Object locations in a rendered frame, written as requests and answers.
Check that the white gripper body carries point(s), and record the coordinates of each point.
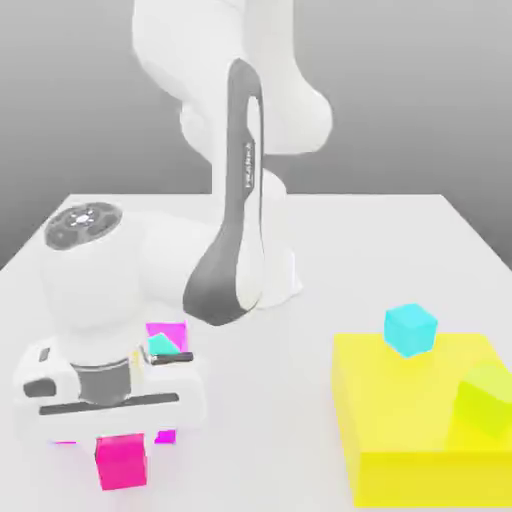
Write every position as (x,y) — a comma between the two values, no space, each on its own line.
(168,416)

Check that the small pink cube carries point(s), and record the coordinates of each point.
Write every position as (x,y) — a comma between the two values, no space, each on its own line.
(121,464)

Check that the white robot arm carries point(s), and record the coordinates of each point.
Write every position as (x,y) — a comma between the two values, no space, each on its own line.
(192,48)

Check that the small teal cube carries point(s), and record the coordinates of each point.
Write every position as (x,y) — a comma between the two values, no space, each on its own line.
(160,345)

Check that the small cyan cube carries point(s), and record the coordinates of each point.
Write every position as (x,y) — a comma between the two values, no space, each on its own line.
(408,332)

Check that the small yellow-green cube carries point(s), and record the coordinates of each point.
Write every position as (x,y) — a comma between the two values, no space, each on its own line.
(484,404)

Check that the large magenta box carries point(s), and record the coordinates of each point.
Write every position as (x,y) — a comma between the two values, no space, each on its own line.
(176,331)

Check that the large yellow box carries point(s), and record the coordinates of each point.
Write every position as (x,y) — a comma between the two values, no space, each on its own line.
(392,408)

